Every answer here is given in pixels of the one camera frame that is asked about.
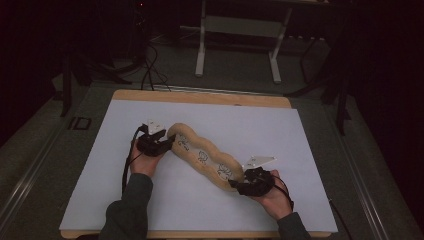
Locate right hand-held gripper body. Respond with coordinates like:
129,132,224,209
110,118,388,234
237,154,278,197

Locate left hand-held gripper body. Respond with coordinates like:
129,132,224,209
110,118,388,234
136,119,168,158

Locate wavy wooden board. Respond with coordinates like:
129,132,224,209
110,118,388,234
166,122,246,193

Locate person's left hand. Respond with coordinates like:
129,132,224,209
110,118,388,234
128,139,165,179

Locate person's right hand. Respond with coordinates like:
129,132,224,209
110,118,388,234
250,169,294,222

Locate white table mat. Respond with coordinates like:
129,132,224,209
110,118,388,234
58,98,339,233

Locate black stand legs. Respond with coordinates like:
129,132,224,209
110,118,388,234
285,33,354,137
59,53,134,118

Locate white metal stand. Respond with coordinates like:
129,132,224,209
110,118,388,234
194,0,295,85

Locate left hand-held gripper cable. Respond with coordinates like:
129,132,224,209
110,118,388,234
120,123,148,195

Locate hand-held gripper cable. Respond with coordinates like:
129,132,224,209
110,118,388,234
272,175,296,212
120,123,148,195

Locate right hand-held gripper cable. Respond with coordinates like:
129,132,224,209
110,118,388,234
272,175,296,212

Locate black floor cables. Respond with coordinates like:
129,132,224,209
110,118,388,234
139,42,173,92

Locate thin black cable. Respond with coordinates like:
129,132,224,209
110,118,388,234
327,198,354,240

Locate aluminium floor rail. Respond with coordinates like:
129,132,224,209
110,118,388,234
321,103,392,240
0,109,73,229

